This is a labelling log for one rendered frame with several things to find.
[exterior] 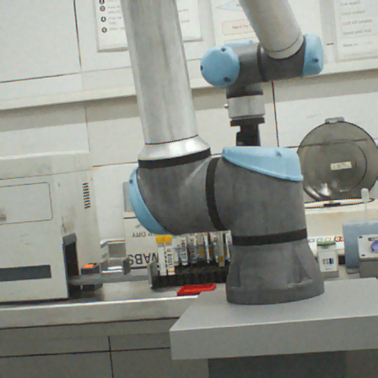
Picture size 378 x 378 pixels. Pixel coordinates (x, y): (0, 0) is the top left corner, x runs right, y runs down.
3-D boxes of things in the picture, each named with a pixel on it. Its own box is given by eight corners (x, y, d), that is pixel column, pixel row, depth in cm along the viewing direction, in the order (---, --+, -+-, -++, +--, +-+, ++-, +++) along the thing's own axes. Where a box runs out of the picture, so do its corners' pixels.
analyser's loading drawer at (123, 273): (52, 291, 165) (50, 266, 165) (62, 285, 172) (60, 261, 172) (151, 283, 162) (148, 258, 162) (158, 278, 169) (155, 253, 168)
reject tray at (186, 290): (176, 296, 157) (176, 292, 157) (182, 289, 164) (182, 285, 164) (212, 294, 156) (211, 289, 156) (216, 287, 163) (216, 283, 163)
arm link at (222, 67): (251, 38, 147) (268, 43, 157) (193, 47, 151) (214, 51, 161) (256, 82, 147) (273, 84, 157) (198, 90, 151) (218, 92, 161)
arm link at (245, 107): (261, 94, 160) (220, 99, 161) (264, 117, 160) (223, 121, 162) (265, 96, 167) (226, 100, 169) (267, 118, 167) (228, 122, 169)
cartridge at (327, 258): (318, 278, 162) (315, 244, 161) (319, 274, 166) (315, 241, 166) (339, 277, 161) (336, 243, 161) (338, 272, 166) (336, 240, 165)
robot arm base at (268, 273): (315, 302, 116) (308, 233, 116) (214, 306, 121) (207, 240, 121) (332, 283, 131) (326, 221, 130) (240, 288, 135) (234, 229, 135)
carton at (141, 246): (125, 275, 192) (119, 211, 191) (151, 258, 220) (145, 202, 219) (230, 267, 188) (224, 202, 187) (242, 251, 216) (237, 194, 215)
